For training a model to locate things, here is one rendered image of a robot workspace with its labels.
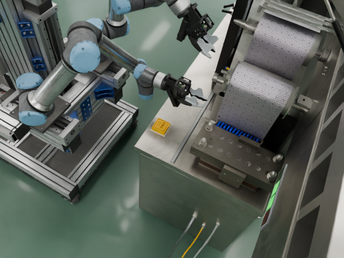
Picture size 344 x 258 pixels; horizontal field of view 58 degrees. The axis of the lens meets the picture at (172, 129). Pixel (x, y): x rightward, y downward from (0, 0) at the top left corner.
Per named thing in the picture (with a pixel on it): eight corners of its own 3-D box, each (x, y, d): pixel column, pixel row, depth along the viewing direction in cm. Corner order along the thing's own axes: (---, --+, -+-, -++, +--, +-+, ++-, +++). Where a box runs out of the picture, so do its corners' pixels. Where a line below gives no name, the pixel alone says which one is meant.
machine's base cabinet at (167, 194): (249, 24, 355) (278, -53, 284) (303, 45, 343) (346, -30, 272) (137, 211, 221) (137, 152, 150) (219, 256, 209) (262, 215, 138)
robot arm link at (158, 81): (152, 89, 145) (160, 79, 149) (160, 93, 144) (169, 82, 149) (153, 78, 139) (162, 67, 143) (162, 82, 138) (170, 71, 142)
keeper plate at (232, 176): (219, 175, 142) (224, 164, 133) (239, 185, 140) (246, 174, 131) (217, 179, 140) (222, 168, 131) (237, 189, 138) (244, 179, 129)
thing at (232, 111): (215, 119, 146) (224, 93, 130) (262, 140, 141) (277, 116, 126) (215, 120, 145) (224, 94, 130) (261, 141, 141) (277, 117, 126)
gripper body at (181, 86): (186, 91, 135) (162, 80, 137) (183, 103, 142) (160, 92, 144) (193, 80, 139) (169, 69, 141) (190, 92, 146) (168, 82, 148)
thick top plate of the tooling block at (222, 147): (203, 127, 148) (205, 120, 143) (282, 165, 141) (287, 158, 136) (189, 152, 140) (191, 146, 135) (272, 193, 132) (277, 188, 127)
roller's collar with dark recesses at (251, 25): (246, 27, 141) (251, 15, 136) (258, 31, 140) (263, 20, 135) (241, 34, 138) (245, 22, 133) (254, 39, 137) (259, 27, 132)
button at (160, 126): (158, 120, 157) (158, 116, 155) (170, 125, 156) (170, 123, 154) (151, 129, 153) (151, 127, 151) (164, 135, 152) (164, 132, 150)
